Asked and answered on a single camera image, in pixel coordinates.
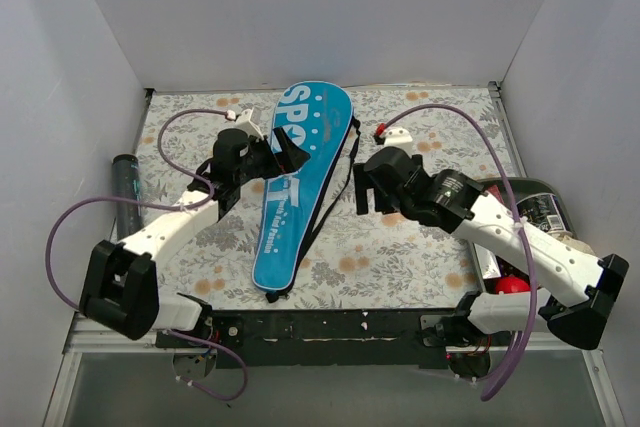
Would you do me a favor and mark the purple cable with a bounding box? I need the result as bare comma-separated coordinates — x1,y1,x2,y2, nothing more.
382,104,541,402
45,108,249,402

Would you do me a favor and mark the dark paper cup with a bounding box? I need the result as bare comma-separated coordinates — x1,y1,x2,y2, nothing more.
517,193,573,236

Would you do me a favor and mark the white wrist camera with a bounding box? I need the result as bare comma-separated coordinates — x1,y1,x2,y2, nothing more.
224,108,263,139
374,124,413,155

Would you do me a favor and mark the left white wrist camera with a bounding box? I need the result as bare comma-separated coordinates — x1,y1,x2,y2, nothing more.
224,108,263,139

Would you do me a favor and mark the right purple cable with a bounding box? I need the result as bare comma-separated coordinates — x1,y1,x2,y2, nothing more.
382,104,541,402

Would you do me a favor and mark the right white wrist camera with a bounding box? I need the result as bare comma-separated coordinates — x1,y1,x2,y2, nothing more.
374,124,413,155

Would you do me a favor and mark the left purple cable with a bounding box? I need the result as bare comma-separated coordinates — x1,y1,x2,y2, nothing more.
45,108,249,402

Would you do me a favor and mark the blue sport racket cover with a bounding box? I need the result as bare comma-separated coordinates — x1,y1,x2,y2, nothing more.
252,81,360,303

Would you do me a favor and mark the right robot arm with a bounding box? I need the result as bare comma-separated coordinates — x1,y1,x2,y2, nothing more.
354,147,629,350

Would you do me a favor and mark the black shuttlecock tube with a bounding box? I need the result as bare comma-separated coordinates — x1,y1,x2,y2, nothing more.
111,154,143,239

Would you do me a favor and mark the floral table cloth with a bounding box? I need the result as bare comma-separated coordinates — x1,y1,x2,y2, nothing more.
137,86,518,310

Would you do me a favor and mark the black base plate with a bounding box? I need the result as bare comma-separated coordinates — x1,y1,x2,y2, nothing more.
154,307,514,371

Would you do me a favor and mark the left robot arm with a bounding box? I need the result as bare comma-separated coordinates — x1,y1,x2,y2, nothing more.
79,127,310,347

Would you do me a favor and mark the red ball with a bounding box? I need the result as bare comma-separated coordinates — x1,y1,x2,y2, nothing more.
494,276,530,294

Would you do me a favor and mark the metal tray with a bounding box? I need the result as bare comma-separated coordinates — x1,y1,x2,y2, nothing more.
470,177,575,294

